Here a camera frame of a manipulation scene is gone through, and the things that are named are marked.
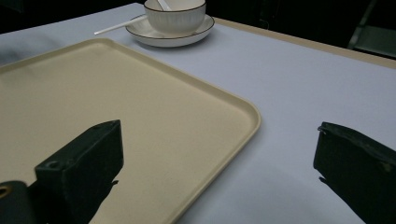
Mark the white ceramic spoon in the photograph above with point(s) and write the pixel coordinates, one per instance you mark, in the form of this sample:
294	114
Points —
163	4

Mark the beige plastic tray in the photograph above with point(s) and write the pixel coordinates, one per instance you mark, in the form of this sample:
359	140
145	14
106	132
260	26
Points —
155	124

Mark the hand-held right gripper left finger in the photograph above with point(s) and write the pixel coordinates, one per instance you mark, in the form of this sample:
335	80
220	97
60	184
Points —
81	161

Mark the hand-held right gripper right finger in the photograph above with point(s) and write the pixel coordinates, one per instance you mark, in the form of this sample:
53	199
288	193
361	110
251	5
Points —
358	168

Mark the grey metal stand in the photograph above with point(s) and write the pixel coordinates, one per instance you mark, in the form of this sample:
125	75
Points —
373	40

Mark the white ribbed bowl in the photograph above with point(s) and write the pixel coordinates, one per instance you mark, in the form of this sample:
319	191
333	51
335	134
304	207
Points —
174	21

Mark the white plate with dark rim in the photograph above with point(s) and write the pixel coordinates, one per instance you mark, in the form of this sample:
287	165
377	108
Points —
174	40

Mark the white chopstick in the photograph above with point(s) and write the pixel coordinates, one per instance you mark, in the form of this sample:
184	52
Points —
118	26

